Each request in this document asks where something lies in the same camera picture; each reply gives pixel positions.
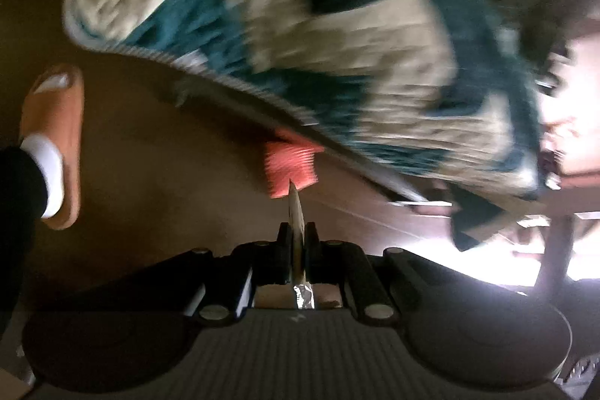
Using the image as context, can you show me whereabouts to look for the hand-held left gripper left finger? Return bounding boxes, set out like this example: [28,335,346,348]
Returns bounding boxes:
[119,223,295,328]

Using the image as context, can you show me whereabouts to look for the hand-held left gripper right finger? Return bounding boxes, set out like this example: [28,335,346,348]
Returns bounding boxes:
[304,222,474,328]

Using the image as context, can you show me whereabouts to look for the foil wrapper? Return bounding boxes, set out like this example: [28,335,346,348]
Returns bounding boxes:
[286,179,316,311]

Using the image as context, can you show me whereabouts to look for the red ribbed cloth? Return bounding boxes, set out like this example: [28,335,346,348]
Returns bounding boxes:
[263,129,324,199]

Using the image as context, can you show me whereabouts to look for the teal white chevron quilt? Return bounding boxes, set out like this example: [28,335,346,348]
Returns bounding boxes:
[62,0,554,253]

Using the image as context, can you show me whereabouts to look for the person's white socked foot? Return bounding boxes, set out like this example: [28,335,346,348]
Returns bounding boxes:
[21,72,71,219]

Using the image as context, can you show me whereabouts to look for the orange slipper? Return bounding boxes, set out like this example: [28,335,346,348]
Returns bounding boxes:
[19,63,85,231]

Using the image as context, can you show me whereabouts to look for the person's black trouser leg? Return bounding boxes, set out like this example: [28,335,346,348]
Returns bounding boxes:
[0,144,48,335]

